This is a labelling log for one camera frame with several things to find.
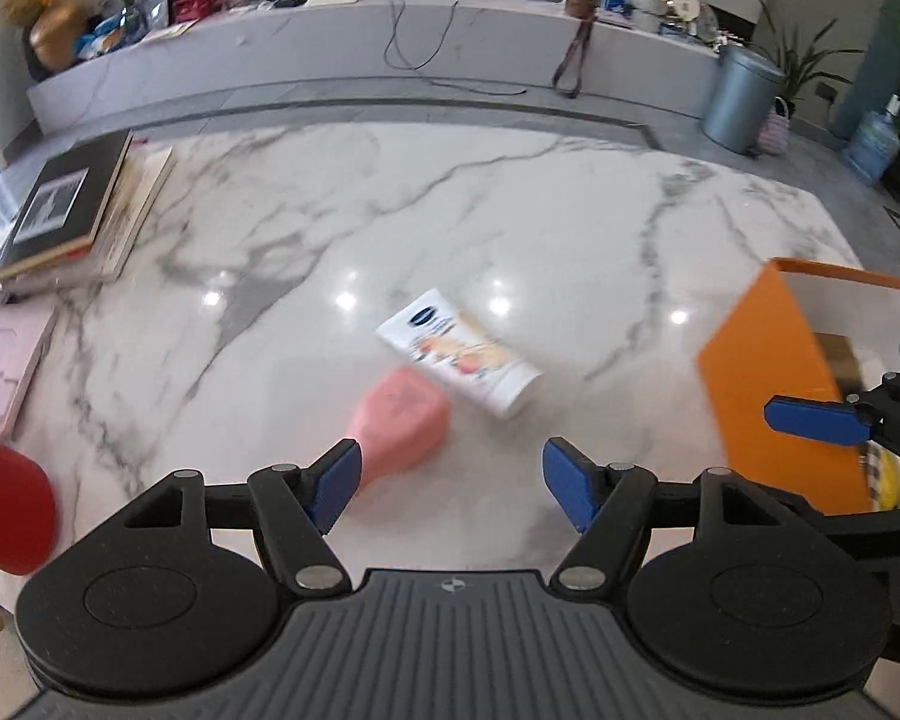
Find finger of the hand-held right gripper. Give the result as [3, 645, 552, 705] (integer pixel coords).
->
[784, 491, 900, 542]
[763, 371, 900, 466]

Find potted green plant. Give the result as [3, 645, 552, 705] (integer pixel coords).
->
[754, 0, 865, 122]

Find black cable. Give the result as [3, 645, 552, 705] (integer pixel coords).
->
[382, 0, 527, 96]

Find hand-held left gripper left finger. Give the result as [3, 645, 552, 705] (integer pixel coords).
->
[124, 436, 365, 593]

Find red cup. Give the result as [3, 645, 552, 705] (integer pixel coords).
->
[0, 426, 59, 577]

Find brown bag with strap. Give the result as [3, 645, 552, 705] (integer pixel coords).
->
[553, 0, 602, 98]

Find black hardcover book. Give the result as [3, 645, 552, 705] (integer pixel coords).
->
[0, 130, 134, 280]

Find yellow packet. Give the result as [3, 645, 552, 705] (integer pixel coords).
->
[859, 442, 900, 512]

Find pink plastic tray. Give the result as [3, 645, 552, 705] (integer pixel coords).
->
[0, 304, 61, 437]

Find blue snack packets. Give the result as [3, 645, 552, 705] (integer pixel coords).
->
[75, 19, 132, 61]

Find pink striped basket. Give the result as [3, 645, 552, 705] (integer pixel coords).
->
[757, 96, 796, 157]

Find gold vase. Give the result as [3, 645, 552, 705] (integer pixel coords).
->
[26, 4, 92, 74]

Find grey metal trash can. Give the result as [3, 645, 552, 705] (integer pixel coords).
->
[701, 41, 787, 156]

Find white cream tube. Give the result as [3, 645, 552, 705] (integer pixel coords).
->
[375, 287, 545, 421]

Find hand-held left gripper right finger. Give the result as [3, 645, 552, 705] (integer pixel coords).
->
[541, 436, 826, 593]

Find orange-edged white storage box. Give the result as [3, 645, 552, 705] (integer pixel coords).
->
[697, 259, 900, 518]

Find blue water bottle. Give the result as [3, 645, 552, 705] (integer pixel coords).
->
[844, 94, 900, 187]

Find pink plastic bottle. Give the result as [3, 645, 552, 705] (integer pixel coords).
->
[345, 367, 452, 496]

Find beige book stack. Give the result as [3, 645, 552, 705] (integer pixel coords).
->
[97, 144, 179, 284]

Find red gift boxes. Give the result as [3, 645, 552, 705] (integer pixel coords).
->
[171, 0, 246, 22]

